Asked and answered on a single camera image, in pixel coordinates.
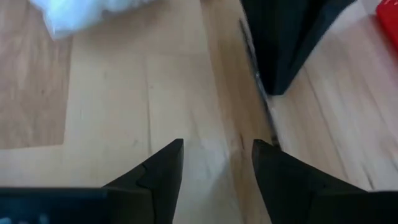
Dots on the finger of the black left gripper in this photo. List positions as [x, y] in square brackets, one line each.
[273, 37]
[317, 31]

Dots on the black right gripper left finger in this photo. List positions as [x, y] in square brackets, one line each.
[161, 180]

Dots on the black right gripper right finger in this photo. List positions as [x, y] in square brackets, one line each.
[280, 180]

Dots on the small red plastic basket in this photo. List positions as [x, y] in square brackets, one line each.
[388, 21]

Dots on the cotton pads plastic bag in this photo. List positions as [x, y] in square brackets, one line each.
[77, 12]

